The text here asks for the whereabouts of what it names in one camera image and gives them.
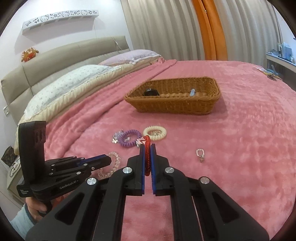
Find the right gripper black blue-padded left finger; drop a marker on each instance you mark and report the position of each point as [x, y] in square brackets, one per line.
[94, 211]

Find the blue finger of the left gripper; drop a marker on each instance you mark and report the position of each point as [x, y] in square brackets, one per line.
[92, 159]

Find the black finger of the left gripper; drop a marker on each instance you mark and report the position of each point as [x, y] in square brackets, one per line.
[97, 165]

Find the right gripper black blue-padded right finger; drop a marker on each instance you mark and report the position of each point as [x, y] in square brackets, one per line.
[200, 209]

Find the black smart watch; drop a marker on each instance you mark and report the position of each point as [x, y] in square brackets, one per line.
[151, 92]

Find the light blue hair clip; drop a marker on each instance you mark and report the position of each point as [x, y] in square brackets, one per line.
[192, 92]

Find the person's left hand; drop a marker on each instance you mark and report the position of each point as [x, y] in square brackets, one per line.
[35, 207]

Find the silver butterfly charm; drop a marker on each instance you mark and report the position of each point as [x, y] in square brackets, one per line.
[116, 136]

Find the pink star charm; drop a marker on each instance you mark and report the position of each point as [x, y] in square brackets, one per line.
[140, 141]

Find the small silver clasp charm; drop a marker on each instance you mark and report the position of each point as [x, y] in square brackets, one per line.
[201, 154]

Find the cream quilt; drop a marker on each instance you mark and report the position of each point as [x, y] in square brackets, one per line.
[83, 120]

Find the white floral pillow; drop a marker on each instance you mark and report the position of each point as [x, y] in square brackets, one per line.
[64, 84]

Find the pink fleece blanket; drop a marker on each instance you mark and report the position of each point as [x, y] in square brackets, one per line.
[248, 139]

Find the beige padded headboard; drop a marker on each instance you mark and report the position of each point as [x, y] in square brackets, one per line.
[19, 86]

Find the lilac pillow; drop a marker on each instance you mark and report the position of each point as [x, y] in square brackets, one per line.
[131, 57]

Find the brown wicker basket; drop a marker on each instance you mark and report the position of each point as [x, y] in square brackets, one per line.
[174, 96]

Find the orange plush toy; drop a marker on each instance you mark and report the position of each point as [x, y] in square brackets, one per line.
[29, 54]

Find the white hello kitty shelf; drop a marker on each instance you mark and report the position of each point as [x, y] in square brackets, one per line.
[57, 17]

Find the beige curtain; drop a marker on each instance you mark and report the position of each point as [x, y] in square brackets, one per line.
[171, 28]

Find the small items on bed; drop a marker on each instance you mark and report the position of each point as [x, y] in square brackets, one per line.
[268, 74]

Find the orange curtain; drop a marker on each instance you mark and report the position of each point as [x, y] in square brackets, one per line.
[212, 33]

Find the white desk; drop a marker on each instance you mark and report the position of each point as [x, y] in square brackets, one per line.
[276, 59]

